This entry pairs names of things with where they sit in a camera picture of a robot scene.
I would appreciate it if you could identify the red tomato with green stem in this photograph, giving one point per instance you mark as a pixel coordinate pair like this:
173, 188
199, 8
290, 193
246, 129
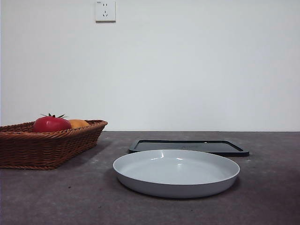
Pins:
51, 124

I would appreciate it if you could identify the pale grey round plate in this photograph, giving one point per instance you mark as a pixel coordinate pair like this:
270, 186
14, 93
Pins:
175, 173

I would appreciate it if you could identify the dark rectangular cutting board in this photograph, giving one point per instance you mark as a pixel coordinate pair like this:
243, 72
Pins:
211, 146

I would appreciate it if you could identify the orange round fruit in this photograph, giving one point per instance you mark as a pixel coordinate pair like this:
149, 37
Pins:
78, 123

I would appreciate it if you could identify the brown wicker basket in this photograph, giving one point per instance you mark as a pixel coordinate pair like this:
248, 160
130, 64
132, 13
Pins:
47, 150

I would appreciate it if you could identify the white wall socket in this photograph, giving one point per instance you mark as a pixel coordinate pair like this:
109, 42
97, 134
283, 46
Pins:
105, 11

